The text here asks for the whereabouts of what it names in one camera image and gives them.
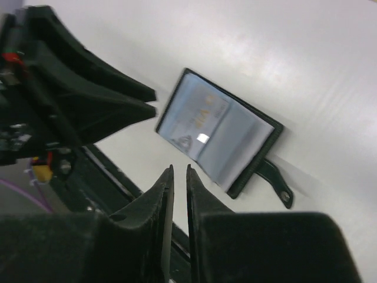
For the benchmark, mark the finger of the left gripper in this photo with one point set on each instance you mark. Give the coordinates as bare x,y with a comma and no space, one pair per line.
88,79
103,118

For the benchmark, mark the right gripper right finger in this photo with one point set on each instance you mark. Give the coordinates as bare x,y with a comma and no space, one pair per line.
226,246

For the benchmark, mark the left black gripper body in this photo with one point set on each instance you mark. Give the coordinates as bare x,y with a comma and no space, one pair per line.
19,49

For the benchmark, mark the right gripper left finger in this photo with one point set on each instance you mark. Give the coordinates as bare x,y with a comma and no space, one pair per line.
48,247

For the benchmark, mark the black leather card holder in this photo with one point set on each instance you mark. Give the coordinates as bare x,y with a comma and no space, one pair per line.
259,165

